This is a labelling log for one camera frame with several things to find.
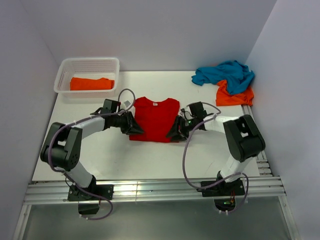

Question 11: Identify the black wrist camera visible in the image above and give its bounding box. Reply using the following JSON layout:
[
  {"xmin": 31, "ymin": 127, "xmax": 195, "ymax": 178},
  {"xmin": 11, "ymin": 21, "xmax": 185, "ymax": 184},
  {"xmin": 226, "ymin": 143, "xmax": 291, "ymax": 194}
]
[
  {"xmin": 179, "ymin": 101, "xmax": 208, "ymax": 120},
  {"xmin": 101, "ymin": 99, "xmax": 132, "ymax": 113}
]

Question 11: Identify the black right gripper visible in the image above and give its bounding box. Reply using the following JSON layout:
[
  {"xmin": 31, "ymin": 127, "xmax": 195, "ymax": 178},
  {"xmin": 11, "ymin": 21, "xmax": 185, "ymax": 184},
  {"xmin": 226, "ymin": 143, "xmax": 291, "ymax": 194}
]
[{"xmin": 165, "ymin": 114, "xmax": 198, "ymax": 142}]

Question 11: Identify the white plastic basket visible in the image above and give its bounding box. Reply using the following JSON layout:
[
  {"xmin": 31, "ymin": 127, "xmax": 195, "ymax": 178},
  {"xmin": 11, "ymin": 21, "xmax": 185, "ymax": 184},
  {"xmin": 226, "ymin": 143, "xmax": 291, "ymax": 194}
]
[{"xmin": 53, "ymin": 57, "xmax": 120, "ymax": 99}]

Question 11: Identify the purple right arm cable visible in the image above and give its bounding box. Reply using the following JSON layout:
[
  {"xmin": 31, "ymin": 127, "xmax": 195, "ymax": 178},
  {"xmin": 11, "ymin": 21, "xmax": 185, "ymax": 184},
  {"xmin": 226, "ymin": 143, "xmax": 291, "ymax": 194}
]
[{"xmin": 182, "ymin": 101, "xmax": 250, "ymax": 214}]

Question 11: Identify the aluminium rail frame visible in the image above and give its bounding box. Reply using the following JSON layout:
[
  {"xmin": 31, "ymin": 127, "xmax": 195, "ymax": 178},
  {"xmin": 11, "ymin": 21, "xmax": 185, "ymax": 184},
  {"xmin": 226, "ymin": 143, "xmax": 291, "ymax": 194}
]
[{"xmin": 12, "ymin": 104, "xmax": 301, "ymax": 240}]

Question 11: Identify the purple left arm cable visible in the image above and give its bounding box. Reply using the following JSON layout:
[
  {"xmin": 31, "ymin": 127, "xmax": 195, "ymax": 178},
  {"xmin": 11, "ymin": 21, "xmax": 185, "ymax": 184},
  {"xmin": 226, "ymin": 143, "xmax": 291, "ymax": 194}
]
[{"xmin": 47, "ymin": 88, "xmax": 137, "ymax": 221}]

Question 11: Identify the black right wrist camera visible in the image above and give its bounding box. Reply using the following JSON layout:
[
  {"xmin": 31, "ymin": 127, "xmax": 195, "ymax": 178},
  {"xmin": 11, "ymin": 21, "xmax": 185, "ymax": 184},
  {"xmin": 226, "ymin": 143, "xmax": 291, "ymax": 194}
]
[{"xmin": 179, "ymin": 101, "xmax": 208, "ymax": 120}]

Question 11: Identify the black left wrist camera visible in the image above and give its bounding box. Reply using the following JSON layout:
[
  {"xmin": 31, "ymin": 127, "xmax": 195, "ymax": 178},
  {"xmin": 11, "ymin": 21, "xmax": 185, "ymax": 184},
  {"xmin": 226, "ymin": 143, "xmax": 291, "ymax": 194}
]
[{"xmin": 101, "ymin": 99, "xmax": 132, "ymax": 113}]

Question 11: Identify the red t shirt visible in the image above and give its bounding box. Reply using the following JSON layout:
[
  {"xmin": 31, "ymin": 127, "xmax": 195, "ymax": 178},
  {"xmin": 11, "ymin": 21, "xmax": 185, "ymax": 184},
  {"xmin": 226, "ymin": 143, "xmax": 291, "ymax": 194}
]
[{"xmin": 129, "ymin": 96, "xmax": 180, "ymax": 143}]

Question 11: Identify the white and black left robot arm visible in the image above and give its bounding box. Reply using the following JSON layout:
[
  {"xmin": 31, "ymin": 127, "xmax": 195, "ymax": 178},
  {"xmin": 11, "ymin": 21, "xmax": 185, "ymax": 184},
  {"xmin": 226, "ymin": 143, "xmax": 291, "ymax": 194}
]
[{"xmin": 40, "ymin": 111, "xmax": 144, "ymax": 200}]

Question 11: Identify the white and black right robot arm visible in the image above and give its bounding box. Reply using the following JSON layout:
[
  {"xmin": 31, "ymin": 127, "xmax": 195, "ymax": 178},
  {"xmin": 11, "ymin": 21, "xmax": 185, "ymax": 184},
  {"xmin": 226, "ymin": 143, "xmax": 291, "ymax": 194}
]
[{"xmin": 166, "ymin": 113, "xmax": 266, "ymax": 195}]

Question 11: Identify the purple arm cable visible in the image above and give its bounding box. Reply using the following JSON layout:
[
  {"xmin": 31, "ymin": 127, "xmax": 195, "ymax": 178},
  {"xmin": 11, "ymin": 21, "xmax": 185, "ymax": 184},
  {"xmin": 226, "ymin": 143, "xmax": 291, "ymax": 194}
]
[
  {"xmin": 47, "ymin": 88, "xmax": 137, "ymax": 221},
  {"xmin": 182, "ymin": 101, "xmax": 250, "ymax": 214}
]

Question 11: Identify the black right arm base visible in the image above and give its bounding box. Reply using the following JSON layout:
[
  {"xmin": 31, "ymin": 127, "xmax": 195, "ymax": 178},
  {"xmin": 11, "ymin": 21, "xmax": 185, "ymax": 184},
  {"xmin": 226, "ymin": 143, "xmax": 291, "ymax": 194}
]
[{"xmin": 197, "ymin": 179, "xmax": 249, "ymax": 212}]

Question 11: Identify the blue t shirt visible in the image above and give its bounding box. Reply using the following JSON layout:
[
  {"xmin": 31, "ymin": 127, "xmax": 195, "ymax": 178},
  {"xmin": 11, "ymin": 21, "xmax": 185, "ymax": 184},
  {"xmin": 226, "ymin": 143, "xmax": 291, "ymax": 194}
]
[{"xmin": 191, "ymin": 60, "xmax": 255, "ymax": 95}]

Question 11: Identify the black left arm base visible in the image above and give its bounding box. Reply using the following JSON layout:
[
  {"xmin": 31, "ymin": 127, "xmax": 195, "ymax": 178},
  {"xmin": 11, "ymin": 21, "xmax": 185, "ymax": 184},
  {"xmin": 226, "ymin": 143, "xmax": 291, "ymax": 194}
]
[{"xmin": 67, "ymin": 184, "xmax": 114, "ymax": 217}]

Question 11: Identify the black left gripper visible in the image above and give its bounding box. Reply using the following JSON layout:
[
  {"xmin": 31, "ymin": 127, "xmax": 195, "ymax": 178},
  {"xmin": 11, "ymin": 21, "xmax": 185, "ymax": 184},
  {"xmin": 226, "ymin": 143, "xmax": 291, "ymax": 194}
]
[{"xmin": 111, "ymin": 111, "xmax": 144, "ymax": 135}]

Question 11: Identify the rolled orange t shirt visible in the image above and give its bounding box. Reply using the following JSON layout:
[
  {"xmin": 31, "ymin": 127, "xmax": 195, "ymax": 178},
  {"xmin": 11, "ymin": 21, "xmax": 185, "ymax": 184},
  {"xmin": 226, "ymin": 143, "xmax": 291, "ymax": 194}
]
[{"xmin": 69, "ymin": 77, "xmax": 115, "ymax": 91}]

